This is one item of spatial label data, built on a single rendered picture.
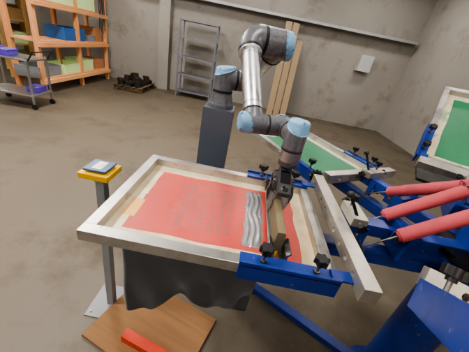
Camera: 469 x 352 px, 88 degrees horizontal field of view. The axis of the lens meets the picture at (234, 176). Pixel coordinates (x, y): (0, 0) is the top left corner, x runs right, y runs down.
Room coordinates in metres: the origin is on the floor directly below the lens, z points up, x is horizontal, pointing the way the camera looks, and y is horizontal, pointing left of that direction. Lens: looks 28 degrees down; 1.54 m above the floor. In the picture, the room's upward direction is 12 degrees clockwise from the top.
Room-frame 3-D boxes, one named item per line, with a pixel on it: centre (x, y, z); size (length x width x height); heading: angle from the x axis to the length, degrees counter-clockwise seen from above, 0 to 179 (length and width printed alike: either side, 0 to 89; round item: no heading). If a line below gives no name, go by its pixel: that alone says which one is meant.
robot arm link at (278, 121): (0.92, -0.13, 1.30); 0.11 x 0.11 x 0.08; 17
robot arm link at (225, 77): (1.50, 0.16, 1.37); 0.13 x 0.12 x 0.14; 107
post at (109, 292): (0.92, 0.59, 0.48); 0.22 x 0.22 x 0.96; 0
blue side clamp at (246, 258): (0.53, -0.21, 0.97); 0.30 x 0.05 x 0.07; 90
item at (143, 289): (0.60, 0.08, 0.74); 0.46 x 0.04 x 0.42; 90
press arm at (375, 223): (0.81, -0.53, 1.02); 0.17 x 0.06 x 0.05; 90
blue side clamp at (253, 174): (1.08, -0.21, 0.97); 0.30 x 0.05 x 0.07; 90
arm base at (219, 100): (1.50, 0.17, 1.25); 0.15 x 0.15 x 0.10
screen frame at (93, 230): (0.81, 0.03, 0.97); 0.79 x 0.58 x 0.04; 90
